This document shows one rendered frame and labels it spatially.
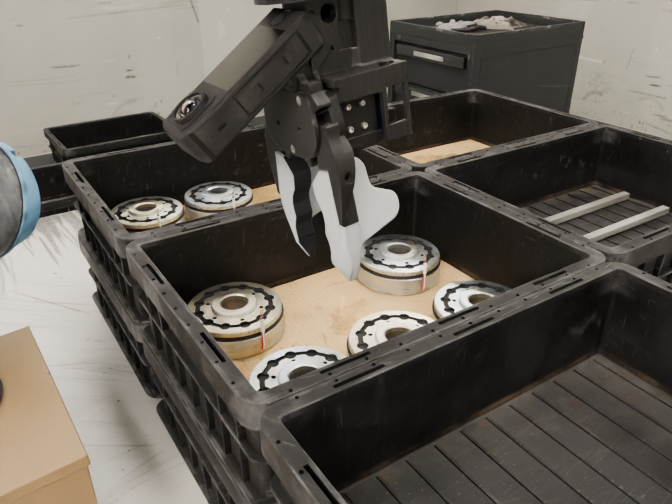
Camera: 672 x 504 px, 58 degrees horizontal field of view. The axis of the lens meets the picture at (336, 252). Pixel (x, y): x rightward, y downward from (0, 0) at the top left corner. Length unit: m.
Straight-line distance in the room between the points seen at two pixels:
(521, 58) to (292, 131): 2.02
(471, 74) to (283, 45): 1.86
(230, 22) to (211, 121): 3.66
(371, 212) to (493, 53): 1.87
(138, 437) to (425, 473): 0.37
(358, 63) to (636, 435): 0.39
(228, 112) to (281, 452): 0.21
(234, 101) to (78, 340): 0.62
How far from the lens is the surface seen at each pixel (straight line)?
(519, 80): 2.44
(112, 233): 0.70
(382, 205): 0.45
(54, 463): 0.62
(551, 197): 1.06
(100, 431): 0.79
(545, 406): 0.61
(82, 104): 3.80
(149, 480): 0.72
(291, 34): 0.40
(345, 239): 0.43
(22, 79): 3.72
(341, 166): 0.40
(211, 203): 0.92
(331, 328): 0.68
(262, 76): 0.40
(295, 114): 0.42
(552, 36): 2.53
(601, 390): 0.65
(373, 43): 0.45
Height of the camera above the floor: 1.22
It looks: 28 degrees down
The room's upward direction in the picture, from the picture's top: straight up
